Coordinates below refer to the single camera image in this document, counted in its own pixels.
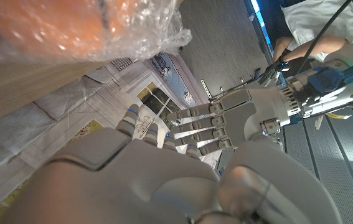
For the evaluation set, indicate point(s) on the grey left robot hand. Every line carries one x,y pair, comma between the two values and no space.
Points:
241,118

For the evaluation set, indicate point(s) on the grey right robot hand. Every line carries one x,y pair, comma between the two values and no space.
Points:
151,183

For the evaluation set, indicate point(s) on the black gloved person hand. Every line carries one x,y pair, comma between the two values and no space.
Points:
274,71

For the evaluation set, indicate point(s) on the clear bubble wrap sheet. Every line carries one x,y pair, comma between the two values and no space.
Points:
151,34

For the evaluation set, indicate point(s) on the orange basketball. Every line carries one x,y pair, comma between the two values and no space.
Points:
45,25

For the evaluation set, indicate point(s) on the bare person forearm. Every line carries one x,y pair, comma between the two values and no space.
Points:
313,48

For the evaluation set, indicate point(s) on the person in white shirt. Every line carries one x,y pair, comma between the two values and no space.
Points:
316,18

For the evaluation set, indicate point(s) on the printed window backdrop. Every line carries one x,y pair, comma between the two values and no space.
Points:
70,102

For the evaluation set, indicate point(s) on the perforated metal bracket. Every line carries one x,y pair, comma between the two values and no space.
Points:
206,89

